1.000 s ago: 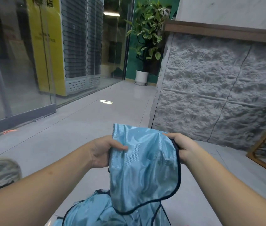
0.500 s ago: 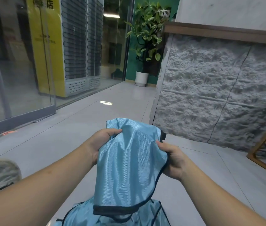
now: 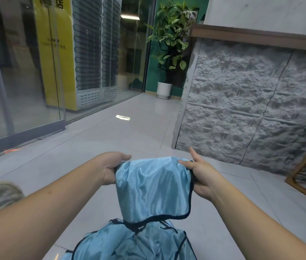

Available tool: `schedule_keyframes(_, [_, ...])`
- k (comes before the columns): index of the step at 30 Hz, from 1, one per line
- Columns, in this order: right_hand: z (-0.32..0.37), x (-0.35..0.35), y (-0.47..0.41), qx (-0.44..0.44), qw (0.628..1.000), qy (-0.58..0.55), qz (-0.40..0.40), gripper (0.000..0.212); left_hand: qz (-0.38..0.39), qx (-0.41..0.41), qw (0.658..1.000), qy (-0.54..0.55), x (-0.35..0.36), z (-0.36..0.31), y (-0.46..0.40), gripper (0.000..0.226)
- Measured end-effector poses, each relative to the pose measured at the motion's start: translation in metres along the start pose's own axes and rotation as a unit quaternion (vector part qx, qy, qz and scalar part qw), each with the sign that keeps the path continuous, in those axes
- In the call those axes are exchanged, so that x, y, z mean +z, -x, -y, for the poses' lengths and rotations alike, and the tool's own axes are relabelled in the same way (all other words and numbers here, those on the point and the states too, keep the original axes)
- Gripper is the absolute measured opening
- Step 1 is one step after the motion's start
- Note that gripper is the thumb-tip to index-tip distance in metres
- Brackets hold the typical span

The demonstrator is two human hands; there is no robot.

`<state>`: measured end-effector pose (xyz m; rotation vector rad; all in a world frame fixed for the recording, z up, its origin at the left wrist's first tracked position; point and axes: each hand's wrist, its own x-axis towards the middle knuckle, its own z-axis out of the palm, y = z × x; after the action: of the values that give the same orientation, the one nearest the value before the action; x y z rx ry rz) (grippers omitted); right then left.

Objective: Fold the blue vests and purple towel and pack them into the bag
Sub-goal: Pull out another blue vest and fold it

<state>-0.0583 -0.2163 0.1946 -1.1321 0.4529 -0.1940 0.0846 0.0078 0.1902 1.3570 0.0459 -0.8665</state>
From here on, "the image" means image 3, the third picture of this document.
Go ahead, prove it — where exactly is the person's right hand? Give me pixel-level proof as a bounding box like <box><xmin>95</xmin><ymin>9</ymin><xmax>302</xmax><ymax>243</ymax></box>
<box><xmin>178</xmin><ymin>147</ymin><xmax>220</xmax><ymax>202</ymax></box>

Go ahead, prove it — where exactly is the person's left hand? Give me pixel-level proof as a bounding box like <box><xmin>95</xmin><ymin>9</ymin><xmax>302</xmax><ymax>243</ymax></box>
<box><xmin>98</xmin><ymin>152</ymin><xmax>132</xmax><ymax>186</ymax></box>

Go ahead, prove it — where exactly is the light blue hooded jacket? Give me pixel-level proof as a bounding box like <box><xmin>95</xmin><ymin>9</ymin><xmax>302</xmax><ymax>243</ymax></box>
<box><xmin>67</xmin><ymin>157</ymin><xmax>197</xmax><ymax>260</ymax></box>

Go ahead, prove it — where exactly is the person's left forearm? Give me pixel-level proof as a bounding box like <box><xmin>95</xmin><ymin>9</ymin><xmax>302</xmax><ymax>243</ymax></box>
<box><xmin>0</xmin><ymin>157</ymin><xmax>107</xmax><ymax>260</ymax></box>

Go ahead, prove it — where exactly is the person's right forearm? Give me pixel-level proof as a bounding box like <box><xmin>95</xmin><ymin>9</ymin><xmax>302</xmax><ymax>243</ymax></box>
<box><xmin>209</xmin><ymin>192</ymin><xmax>306</xmax><ymax>260</ymax></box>

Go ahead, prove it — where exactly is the white plant pot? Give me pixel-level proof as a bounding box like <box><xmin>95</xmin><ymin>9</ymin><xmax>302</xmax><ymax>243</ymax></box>
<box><xmin>156</xmin><ymin>81</ymin><xmax>173</xmax><ymax>100</ymax></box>

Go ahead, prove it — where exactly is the grey stone-textured counter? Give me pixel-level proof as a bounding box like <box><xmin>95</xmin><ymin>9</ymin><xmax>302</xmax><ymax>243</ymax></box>
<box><xmin>171</xmin><ymin>38</ymin><xmax>306</xmax><ymax>185</ymax></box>

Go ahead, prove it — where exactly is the white display refrigerator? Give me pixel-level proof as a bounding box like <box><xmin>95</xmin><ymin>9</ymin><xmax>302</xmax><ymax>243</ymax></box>
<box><xmin>71</xmin><ymin>0</ymin><xmax>123</xmax><ymax>110</ymax></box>

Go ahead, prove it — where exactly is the green leafy plant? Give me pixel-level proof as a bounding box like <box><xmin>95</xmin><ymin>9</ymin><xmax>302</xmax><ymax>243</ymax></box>
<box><xmin>146</xmin><ymin>0</ymin><xmax>199</xmax><ymax>88</ymax></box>

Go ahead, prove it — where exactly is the yellow sign panel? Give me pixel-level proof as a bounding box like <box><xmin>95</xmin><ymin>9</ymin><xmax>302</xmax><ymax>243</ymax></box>
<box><xmin>32</xmin><ymin>0</ymin><xmax>78</xmax><ymax>112</ymax></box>

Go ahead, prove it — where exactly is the brown wooden counter trim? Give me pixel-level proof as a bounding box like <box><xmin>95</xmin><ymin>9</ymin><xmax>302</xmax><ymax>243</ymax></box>
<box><xmin>189</xmin><ymin>23</ymin><xmax>306</xmax><ymax>53</ymax></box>

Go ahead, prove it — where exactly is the light wooden frame stand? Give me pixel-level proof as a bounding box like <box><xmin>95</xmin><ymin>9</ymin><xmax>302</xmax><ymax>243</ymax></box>
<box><xmin>284</xmin><ymin>132</ymin><xmax>306</xmax><ymax>208</ymax></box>

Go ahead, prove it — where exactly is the glass door with metal frame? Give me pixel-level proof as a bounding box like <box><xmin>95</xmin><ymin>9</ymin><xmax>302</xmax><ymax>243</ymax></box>
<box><xmin>0</xmin><ymin>0</ymin><xmax>67</xmax><ymax>162</ymax></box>

